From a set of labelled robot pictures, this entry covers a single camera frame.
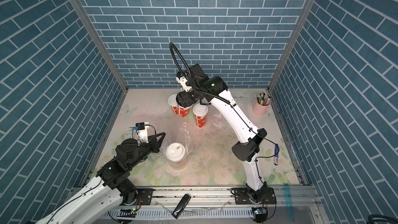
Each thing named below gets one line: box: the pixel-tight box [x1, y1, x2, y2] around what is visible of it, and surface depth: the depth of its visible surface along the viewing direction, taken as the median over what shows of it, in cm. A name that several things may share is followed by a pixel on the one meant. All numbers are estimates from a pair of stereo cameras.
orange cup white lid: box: [165, 142, 187, 162], surface depth 72 cm
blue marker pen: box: [274, 143, 279, 166], surface depth 89 cm
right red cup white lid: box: [192, 103, 209, 129], surface depth 88 cm
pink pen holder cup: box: [252, 97, 272, 117], surface depth 101 cm
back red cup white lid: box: [167, 94, 180, 117], surface depth 93 cm
